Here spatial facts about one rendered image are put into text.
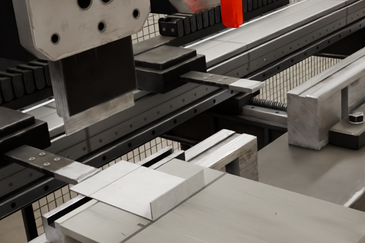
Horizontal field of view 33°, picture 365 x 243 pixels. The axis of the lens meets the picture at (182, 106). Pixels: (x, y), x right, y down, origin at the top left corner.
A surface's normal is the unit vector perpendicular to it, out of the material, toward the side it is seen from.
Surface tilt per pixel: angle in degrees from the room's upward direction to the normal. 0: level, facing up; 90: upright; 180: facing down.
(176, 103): 90
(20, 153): 0
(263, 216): 0
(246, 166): 90
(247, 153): 90
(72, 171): 0
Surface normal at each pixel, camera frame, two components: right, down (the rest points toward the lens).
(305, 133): -0.65, 0.32
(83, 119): 0.76, 0.16
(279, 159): -0.09, -0.93
